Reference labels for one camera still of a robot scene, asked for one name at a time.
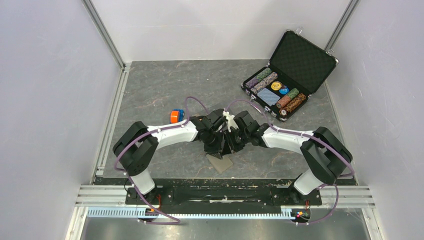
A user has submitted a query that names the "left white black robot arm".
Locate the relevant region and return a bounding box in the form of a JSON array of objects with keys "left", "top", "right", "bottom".
[{"left": 112, "top": 108, "right": 226, "bottom": 204}]

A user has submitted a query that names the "aluminium frame rail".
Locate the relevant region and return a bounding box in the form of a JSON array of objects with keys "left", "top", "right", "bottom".
[{"left": 60, "top": 0, "right": 127, "bottom": 237}]

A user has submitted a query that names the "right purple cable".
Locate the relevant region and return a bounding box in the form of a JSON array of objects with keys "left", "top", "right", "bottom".
[{"left": 224, "top": 99, "right": 355, "bottom": 226}]

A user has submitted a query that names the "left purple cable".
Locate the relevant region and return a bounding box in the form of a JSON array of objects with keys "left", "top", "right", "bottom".
[{"left": 113, "top": 96, "right": 210, "bottom": 225}]

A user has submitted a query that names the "orange blue small object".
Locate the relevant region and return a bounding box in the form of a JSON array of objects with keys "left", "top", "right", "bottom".
[{"left": 169, "top": 108, "right": 185, "bottom": 124}]

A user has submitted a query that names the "green poker chip row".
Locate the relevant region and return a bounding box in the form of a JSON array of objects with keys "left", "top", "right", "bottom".
[{"left": 254, "top": 67, "right": 272, "bottom": 82}]

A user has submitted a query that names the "blue playing card deck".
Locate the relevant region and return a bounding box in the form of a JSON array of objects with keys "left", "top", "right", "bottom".
[{"left": 257, "top": 88, "right": 281, "bottom": 106}]

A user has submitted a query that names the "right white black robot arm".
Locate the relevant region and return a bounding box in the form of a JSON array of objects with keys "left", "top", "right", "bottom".
[{"left": 222, "top": 111, "right": 354, "bottom": 204}]

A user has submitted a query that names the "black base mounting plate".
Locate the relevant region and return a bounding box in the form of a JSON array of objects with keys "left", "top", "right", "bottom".
[{"left": 144, "top": 178, "right": 322, "bottom": 215}]

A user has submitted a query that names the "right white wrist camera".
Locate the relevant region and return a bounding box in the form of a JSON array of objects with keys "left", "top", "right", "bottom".
[{"left": 222, "top": 110, "right": 239, "bottom": 132}]

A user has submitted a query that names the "purple cable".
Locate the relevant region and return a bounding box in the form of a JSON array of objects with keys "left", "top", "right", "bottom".
[
  {"left": 224, "top": 99, "right": 355, "bottom": 226},
  {"left": 113, "top": 96, "right": 210, "bottom": 225}
]

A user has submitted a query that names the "blue dealer chip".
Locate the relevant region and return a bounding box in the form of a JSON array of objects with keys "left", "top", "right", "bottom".
[{"left": 278, "top": 87, "right": 290, "bottom": 95}]

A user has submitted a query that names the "yellow dealer chip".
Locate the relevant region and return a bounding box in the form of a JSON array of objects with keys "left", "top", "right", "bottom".
[{"left": 270, "top": 81, "right": 283, "bottom": 91}]

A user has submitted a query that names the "purple poker chip row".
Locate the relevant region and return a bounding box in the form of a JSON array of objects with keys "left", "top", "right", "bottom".
[{"left": 244, "top": 72, "right": 278, "bottom": 94}]

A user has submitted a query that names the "black poker chip case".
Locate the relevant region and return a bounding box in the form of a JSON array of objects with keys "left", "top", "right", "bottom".
[{"left": 240, "top": 30, "right": 339, "bottom": 122}]

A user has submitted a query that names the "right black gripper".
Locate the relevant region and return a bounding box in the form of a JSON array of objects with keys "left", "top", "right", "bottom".
[{"left": 222, "top": 127, "right": 250, "bottom": 155}]

